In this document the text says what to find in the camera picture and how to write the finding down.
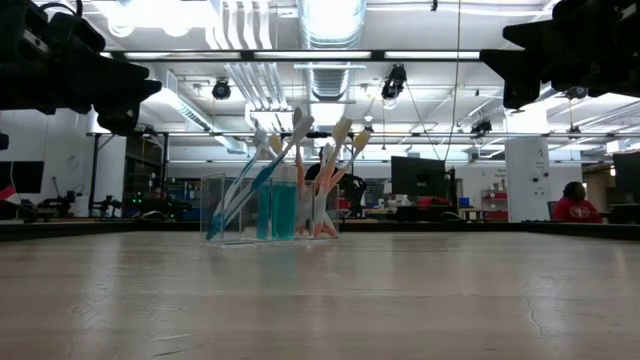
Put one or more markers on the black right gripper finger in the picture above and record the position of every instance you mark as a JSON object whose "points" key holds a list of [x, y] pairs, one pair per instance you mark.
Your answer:
{"points": [[530, 35], [520, 75]]}

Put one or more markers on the red tag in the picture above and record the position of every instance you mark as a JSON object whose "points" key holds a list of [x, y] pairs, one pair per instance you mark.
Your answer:
{"points": [[6, 192]]}

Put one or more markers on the silver ventilation duct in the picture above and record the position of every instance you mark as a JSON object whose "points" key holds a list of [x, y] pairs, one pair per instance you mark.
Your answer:
{"points": [[327, 82]]}

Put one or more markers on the black aluminium table frame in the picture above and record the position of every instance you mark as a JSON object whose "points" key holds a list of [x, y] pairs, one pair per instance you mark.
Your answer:
{"points": [[500, 227]]}

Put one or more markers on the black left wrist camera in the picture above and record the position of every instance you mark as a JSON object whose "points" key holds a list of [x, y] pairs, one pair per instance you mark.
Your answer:
{"points": [[80, 32]]}

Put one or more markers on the blue and white toothbrush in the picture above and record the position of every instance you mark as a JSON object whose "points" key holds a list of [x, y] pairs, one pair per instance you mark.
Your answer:
{"points": [[260, 180], [240, 180]]}

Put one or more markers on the black ceiling camera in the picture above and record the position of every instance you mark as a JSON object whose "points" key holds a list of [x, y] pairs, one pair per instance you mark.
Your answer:
{"points": [[221, 89], [480, 127]]}

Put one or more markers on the clear acrylic organizer holder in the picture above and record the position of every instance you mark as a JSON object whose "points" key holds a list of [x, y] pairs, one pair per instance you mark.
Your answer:
{"points": [[215, 210]]}

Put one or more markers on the black overhead beam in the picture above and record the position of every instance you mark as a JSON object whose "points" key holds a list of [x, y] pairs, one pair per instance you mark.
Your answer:
{"points": [[350, 55]]}

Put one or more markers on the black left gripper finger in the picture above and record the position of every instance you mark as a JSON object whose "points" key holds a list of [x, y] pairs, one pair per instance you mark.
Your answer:
{"points": [[127, 82], [120, 120]]}

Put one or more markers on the red shelf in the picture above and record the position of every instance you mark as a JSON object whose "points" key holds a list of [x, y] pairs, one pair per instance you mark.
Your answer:
{"points": [[495, 215]]}

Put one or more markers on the black monitor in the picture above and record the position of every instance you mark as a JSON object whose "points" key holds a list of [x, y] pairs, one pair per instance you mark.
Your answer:
{"points": [[417, 176], [627, 172], [25, 175]]}

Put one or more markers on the black background stand frame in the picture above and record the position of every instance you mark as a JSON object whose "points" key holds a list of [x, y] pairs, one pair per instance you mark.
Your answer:
{"points": [[93, 165]]}

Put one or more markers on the person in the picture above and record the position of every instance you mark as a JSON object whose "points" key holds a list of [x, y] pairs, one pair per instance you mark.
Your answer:
{"points": [[352, 187], [575, 207], [157, 195]]}

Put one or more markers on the black hanging camera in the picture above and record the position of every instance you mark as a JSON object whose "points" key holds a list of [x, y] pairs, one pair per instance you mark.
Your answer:
{"points": [[395, 80]]}

